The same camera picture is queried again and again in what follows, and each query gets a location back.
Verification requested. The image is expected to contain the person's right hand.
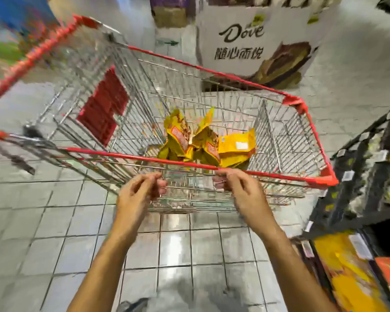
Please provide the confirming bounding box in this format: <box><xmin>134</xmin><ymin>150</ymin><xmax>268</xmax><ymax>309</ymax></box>
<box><xmin>214</xmin><ymin>167</ymin><xmax>280</xmax><ymax>238</ymax></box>

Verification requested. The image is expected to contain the person's left hand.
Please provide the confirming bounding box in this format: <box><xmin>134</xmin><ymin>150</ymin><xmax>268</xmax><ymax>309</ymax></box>
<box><xmin>114</xmin><ymin>171</ymin><xmax>168</xmax><ymax>234</ymax></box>

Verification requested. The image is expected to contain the yellow nut bag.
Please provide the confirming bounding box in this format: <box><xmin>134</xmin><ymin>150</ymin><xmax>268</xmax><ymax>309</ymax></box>
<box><xmin>195</xmin><ymin>130</ymin><xmax>221</xmax><ymax>166</ymax></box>
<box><xmin>164</xmin><ymin>108</ymin><xmax>195</xmax><ymax>160</ymax></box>
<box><xmin>220</xmin><ymin>153</ymin><xmax>251</xmax><ymax>169</ymax></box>
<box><xmin>157</xmin><ymin>143</ymin><xmax>173</xmax><ymax>160</ymax></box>
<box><xmin>192</xmin><ymin>107</ymin><xmax>215</xmax><ymax>150</ymax></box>
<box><xmin>218</xmin><ymin>130</ymin><xmax>257</xmax><ymax>156</ymax></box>

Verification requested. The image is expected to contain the red-trimmed wire shopping cart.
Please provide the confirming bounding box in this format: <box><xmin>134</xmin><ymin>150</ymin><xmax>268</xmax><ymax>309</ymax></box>
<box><xmin>0</xmin><ymin>15</ymin><xmax>340</xmax><ymax>213</ymax></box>

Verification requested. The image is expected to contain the person's left forearm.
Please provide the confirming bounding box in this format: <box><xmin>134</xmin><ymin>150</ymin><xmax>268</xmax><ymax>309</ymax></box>
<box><xmin>68</xmin><ymin>224</ymin><xmax>140</xmax><ymax>312</ymax></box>

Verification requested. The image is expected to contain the person's right forearm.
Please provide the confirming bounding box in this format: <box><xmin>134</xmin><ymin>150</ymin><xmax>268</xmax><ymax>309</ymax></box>
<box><xmin>257</xmin><ymin>224</ymin><xmax>339</xmax><ymax>312</ymax></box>

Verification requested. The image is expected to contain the small white price tag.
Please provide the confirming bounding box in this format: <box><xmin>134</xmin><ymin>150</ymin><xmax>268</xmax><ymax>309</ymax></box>
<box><xmin>349</xmin><ymin>234</ymin><xmax>373</xmax><ymax>260</ymax></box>
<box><xmin>302</xmin><ymin>240</ymin><xmax>315</xmax><ymax>259</ymax></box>

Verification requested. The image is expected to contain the colourful stocked shelving unit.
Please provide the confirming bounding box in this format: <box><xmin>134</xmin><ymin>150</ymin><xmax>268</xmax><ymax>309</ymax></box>
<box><xmin>302</xmin><ymin>101</ymin><xmax>390</xmax><ymax>238</ymax></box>

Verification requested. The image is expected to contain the flat yellow box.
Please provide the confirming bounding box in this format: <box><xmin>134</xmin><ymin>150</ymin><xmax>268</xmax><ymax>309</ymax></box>
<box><xmin>312</xmin><ymin>232</ymin><xmax>390</xmax><ymax>312</ymax></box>

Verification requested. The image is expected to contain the white printed display stand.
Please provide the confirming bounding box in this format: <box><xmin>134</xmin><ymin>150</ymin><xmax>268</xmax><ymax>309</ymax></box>
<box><xmin>196</xmin><ymin>0</ymin><xmax>344</xmax><ymax>91</ymax></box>

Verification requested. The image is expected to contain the purple display box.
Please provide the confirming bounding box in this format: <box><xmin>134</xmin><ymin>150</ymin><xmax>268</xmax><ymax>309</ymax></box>
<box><xmin>149</xmin><ymin>0</ymin><xmax>197</xmax><ymax>29</ymax></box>

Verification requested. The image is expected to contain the blue printed display stand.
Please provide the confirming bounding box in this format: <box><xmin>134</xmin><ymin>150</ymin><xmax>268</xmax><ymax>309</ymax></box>
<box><xmin>0</xmin><ymin>0</ymin><xmax>61</xmax><ymax>62</ymax></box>

